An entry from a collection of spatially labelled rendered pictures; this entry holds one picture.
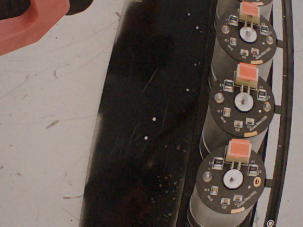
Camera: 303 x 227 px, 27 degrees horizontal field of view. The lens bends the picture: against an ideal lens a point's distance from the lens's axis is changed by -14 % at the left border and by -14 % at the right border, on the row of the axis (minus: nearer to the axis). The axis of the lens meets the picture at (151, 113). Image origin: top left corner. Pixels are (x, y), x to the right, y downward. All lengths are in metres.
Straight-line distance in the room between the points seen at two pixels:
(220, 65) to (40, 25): 0.10
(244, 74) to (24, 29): 0.09
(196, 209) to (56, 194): 0.07
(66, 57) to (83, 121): 0.03
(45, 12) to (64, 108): 0.14
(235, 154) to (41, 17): 0.09
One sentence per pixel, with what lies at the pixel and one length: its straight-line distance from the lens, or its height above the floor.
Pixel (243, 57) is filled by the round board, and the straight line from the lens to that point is 0.24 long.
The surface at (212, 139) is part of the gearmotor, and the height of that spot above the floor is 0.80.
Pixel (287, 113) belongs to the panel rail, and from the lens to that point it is 0.24.
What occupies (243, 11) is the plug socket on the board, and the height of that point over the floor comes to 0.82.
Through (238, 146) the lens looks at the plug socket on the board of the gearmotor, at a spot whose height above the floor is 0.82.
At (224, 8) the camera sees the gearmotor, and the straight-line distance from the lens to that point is 0.27.
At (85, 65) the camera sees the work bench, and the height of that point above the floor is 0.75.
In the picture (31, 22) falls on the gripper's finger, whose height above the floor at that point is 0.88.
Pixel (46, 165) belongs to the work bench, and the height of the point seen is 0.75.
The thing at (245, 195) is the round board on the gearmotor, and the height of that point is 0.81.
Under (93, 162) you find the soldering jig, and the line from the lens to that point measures 0.28.
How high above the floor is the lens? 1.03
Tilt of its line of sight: 67 degrees down
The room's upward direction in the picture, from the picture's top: 3 degrees clockwise
